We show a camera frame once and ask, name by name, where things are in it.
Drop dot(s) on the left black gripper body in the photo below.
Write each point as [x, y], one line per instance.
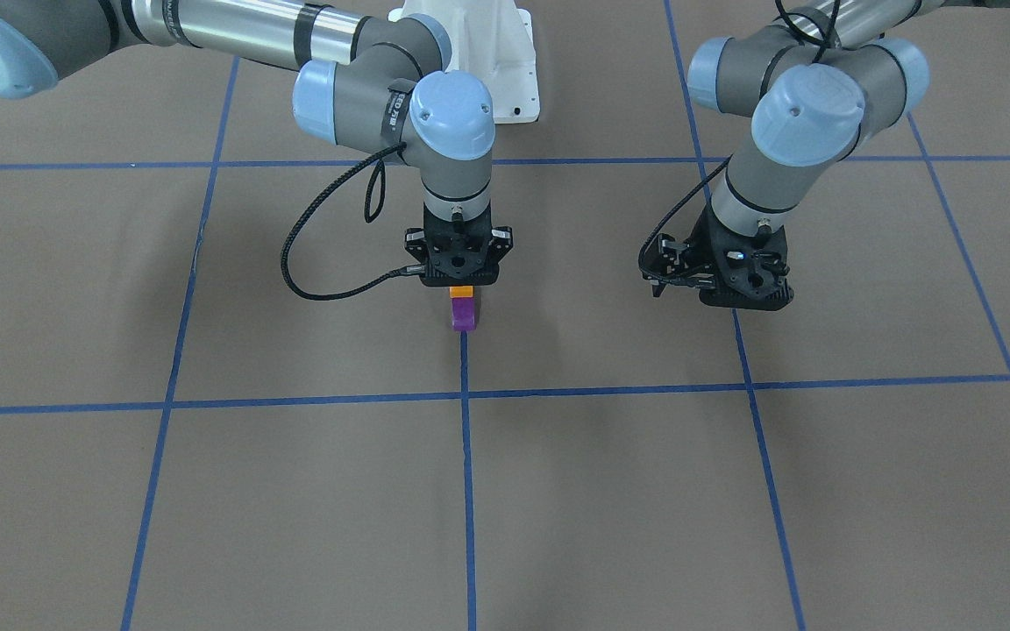
[705, 247]

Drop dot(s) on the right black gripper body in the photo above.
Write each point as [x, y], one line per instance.
[415, 241]

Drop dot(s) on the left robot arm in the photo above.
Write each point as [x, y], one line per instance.
[815, 84]

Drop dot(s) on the purple trapezoid block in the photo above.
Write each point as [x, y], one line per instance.
[464, 313]

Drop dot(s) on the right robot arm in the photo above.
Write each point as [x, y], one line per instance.
[382, 87]

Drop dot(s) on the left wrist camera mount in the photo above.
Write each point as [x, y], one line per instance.
[669, 262]

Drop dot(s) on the white camera pillar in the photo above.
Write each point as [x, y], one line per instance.
[494, 41]

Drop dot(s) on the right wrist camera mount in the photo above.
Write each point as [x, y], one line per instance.
[450, 249]

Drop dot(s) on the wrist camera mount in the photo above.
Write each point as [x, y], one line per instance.
[669, 262]
[450, 249]

